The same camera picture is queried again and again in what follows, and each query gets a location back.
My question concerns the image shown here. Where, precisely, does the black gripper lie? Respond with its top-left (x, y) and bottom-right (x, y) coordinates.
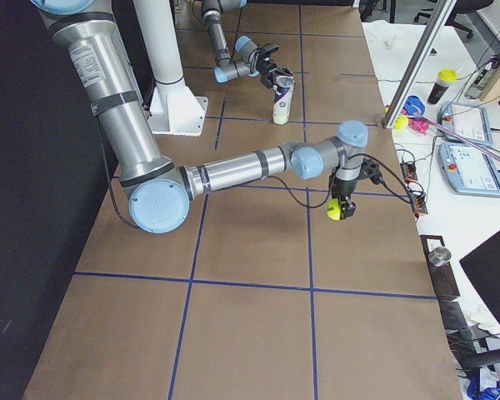
top-left (331, 177), bottom-right (357, 219)
top-left (255, 42), bottom-right (294, 86)

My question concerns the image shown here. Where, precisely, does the yellow tennis ball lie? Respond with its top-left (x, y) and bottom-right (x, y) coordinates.
top-left (326, 198), bottom-right (342, 221)

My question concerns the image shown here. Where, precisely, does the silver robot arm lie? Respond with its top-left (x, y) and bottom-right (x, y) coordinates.
top-left (37, 1), bottom-right (368, 233)
top-left (201, 0), bottom-right (293, 88)

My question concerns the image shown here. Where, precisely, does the near orange black connector block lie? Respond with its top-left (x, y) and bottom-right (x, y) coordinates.
top-left (407, 188), bottom-right (428, 218)

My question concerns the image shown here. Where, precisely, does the orange black connector block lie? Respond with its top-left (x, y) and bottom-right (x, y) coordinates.
top-left (407, 188), bottom-right (428, 218)
top-left (400, 161), bottom-right (418, 183)

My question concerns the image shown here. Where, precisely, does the far orange black connector block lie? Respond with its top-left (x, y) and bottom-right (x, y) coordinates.
top-left (400, 161), bottom-right (418, 183)

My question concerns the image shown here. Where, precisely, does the small steel cup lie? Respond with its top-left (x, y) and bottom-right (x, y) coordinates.
top-left (427, 246), bottom-right (452, 267)

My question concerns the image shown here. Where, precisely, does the pink cloth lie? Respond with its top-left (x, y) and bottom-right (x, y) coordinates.
top-left (407, 116), bottom-right (430, 135)

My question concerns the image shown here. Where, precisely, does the near blue teach pendant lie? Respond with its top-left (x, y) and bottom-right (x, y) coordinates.
top-left (438, 142), bottom-right (500, 198)

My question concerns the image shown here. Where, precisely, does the blue teach pendant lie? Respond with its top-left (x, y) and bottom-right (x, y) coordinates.
top-left (438, 101), bottom-right (493, 148)
top-left (438, 142), bottom-right (500, 198)

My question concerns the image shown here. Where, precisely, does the silver metal rod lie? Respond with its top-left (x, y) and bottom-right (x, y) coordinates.
top-left (412, 108), bottom-right (500, 170)

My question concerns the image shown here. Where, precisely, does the far blue teach pendant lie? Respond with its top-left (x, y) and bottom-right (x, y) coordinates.
top-left (438, 101), bottom-right (493, 148)

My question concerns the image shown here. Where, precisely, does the dark bottle yellow cap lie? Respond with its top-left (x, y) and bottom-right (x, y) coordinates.
top-left (427, 68), bottom-right (458, 105)

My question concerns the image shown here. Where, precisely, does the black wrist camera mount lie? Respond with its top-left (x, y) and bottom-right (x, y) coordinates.
top-left (357, 158), bottom-right (383, 185)

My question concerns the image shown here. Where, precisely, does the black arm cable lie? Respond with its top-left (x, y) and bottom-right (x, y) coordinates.
top-left (103, 153), bottom-right (420, 228)

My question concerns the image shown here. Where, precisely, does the yellow ball beside post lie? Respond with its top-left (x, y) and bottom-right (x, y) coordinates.
top-left (393, 115), bottom-right (409, 130)

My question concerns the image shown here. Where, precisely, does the white pedestal column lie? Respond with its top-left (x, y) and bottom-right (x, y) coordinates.
top-left (133, 0), bottom-right (208, 137)

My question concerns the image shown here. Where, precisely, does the aluminium frame post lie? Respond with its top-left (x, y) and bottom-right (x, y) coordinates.
top-left (382, 0), bottom-right (457, 128)

